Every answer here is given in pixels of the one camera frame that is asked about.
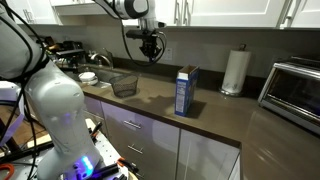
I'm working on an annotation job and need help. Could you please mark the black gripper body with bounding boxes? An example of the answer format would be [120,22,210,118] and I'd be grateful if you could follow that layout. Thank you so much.
[141,31,163,52]

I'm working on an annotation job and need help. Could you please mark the blue fruit snack box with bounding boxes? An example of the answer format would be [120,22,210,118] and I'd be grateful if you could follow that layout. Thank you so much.
[173,64,200,118]

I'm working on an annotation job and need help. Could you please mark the kitchen sink basin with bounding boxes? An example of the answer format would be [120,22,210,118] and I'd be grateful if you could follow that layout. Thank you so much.
[68,64,129,85]

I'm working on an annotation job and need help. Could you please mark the chrome kitchen faucet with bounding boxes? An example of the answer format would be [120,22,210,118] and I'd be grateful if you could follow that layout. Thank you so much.
[89,47,115,69]

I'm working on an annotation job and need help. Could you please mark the white bowl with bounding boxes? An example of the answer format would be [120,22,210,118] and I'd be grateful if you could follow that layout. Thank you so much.
[78,71,99,86]

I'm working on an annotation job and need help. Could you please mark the black dish rack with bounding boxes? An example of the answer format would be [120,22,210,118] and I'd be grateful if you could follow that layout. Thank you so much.
[53,40,87,69]

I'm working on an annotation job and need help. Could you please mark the white paper towel roll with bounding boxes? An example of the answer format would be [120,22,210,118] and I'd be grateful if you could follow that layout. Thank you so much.
[221,49,253,95]
[219,43,248,98]

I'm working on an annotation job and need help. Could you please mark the lavender lower cabinet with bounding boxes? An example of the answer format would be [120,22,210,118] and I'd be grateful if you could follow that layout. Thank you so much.
[78,93,242,180]

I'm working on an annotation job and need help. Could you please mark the white upper cabinets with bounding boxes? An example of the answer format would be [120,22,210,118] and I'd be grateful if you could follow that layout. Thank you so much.
[0,0,320,31]

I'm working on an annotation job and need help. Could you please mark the white perforated mounting table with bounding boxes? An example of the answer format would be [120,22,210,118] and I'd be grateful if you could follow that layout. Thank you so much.
[0,118,139,180]

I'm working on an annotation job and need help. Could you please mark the silver toaster oven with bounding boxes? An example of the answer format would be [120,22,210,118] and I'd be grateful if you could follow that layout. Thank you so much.
[257,55,320,136]

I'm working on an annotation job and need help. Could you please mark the white wall outlet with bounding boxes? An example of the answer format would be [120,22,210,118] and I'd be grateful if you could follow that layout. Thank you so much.
[164,47,174,62]

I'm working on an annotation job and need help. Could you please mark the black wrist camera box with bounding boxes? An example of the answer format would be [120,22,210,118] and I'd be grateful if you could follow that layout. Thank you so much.
[125,29,148,40]

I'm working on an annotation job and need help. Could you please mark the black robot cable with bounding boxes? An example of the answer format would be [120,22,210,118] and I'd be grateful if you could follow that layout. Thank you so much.
[119,18,168,68]

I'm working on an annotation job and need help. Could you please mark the black wire mesh basket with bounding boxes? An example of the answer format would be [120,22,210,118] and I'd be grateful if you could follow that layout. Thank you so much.
[109,73,139,99]

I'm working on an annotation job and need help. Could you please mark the silver drawer handle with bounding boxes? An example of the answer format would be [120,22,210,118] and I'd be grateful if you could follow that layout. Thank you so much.
[123,119,142,130]
[127,143,145,155]

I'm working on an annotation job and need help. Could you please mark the orange handled pliers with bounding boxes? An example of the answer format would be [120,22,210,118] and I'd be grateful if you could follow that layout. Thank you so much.
[116,157,140,174]

